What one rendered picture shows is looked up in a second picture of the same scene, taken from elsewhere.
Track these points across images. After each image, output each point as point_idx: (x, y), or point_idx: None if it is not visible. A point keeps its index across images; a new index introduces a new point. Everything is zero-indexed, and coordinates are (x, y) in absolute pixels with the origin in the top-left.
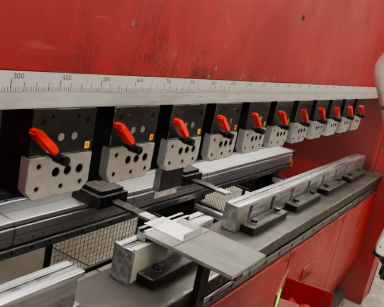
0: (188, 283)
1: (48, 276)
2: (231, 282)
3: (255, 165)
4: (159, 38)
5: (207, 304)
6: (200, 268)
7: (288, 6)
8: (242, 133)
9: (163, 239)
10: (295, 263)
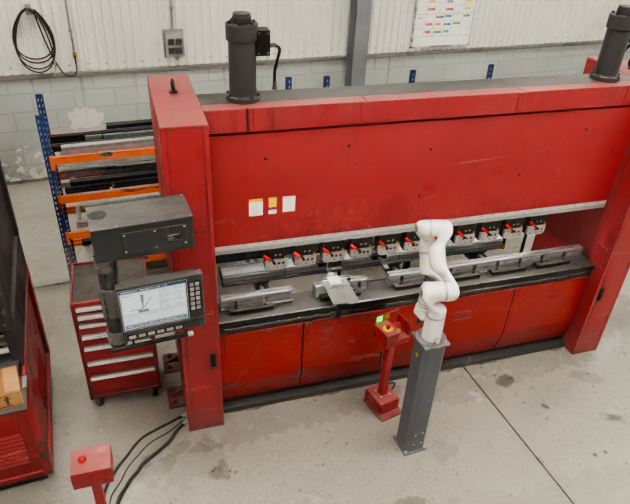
0: None
1: (281, 289)
2: (367, 307)
3: (451, 248)
4: (311, 225)
5: (350, 312)
6: None
7: (400, 195)
8: (378, 247)
9: (326, 285)
10: None
